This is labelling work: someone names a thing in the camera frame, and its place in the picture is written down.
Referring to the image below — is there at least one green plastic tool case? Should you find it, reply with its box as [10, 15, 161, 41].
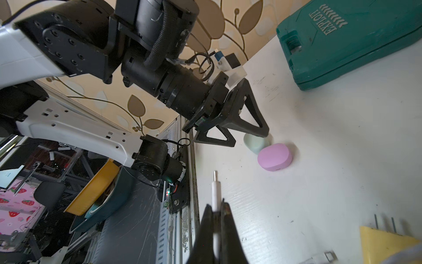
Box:
[276, 0, 422, 91]

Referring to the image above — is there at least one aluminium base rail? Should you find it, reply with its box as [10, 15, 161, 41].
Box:
[88, 115, 202, 264]

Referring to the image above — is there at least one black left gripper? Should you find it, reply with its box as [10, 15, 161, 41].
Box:
[182, 72, 269, 147]

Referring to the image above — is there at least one pink earbud case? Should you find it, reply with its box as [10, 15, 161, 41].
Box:
[257, 143, 293, 172]

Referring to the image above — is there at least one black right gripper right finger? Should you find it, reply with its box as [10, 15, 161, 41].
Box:
[219, 200, 248, 264]

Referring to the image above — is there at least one white charging cable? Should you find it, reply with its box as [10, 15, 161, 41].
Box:
[212, 171, 222, 260]

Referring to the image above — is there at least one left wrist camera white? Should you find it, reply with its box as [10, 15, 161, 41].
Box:
[206, 49, 247, 90]

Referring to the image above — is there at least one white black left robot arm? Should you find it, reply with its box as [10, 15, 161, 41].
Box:
[1, 1, 269, 184]

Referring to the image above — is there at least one mint green earbud case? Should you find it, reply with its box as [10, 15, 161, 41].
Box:
[244, 134, 270, 155]

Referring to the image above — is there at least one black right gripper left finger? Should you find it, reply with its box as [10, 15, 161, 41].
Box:
[187, 205, 215, 264]

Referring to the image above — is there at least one yellow charger plug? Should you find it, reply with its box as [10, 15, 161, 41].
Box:
[359, 214, 422, 264]

